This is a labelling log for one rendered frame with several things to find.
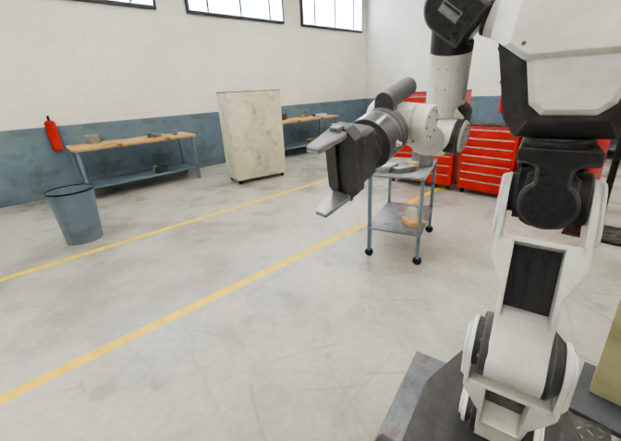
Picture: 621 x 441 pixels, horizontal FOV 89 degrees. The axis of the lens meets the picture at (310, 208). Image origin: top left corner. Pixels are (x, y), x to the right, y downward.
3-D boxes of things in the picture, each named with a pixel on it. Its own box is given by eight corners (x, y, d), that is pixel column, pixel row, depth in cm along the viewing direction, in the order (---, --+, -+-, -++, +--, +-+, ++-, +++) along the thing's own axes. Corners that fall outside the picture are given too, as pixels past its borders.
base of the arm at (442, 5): (440, 23, 78) (457, -34, 70) (493, 37, 73) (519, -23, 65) (414, 38, 69) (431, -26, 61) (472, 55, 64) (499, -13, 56)
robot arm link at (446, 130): (391, 143, 72) (417, 157, 88) (436, 153, 66) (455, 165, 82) (404, 96, 70) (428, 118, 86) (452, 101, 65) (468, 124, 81)
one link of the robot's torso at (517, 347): (470, 355, 81) (505, 175, 78) (556, 387, 72) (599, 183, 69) (461, 381, 69) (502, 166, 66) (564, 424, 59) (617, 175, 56)
